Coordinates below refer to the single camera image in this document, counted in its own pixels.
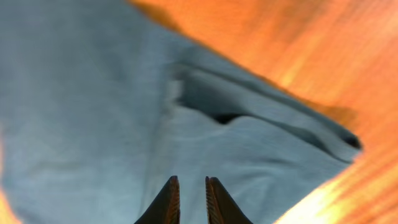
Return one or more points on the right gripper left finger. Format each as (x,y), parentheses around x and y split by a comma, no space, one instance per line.
(165,208)

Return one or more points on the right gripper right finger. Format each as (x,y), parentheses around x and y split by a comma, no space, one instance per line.
(220,206)

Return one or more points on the blue t-shirt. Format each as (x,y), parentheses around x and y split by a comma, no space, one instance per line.
(100,106)

